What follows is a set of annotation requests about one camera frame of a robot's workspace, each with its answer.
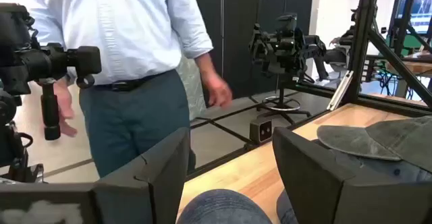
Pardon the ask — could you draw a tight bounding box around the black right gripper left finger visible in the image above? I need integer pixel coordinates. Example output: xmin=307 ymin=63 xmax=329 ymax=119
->
xmin=0 ymin=127 xmax=190 ymax=224

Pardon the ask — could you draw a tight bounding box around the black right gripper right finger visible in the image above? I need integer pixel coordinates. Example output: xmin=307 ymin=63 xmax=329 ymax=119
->
xmin=271 ymin=126 xmax=432 ymax=224

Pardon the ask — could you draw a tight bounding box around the grey-green baseball cap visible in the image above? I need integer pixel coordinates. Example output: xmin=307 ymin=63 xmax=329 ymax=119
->
xmin=316 ymin=115 xmax=432 ymax=173

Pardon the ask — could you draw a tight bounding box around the blue denim bucket hat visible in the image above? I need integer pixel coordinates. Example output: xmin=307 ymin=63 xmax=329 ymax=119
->
xmin=312 ymin=139 xmax=432 ymax=184

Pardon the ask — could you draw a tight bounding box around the blue denim baseball cap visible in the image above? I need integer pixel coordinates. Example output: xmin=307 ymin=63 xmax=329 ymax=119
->
xmin=175 ymin=188 xmax=298 ymax=224

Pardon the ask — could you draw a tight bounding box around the silver aluminium bar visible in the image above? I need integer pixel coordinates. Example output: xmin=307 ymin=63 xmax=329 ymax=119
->
xmin=326 ymin=70 xmax=354 ymax=112

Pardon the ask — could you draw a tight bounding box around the person's hand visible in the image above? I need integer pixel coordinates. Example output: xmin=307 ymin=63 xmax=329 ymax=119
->
xmin=52 ymin=78 xmax=78 ymax=138
xmin=202 ymin=71 xmax=234 ymax=109

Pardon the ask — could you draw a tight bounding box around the black office chair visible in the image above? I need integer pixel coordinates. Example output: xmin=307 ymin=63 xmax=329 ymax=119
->
xmin=323 ymin=9 xmax=355 ymax=83

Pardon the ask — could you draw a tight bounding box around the person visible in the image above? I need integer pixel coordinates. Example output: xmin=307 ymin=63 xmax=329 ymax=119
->
xmin=18 ymin=0 xmax=234 ymax=179

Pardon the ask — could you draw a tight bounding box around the wooden desk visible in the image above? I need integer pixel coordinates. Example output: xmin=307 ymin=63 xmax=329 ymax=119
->
xmin=387 ymin=51 xmax=432 ymax=78

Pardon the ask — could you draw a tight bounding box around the black cabinet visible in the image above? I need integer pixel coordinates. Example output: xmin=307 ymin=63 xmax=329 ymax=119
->
xmin=192 ymin=0 xmax=315 ymax=99

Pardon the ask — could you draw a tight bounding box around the computer monitor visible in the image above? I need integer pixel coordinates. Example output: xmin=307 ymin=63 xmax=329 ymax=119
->
xmin=394 ymin=0 xmax=432 ymax=36

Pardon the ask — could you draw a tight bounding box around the small black stereo camera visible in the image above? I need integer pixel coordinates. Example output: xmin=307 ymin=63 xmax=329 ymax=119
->
xmin=249 ymin=118 xmax=273 ymax=145

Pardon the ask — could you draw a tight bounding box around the black stool chrome foot ring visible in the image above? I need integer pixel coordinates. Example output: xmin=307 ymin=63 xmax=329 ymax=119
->
xmin=251 ymin=77 xmax=313 ymax=125

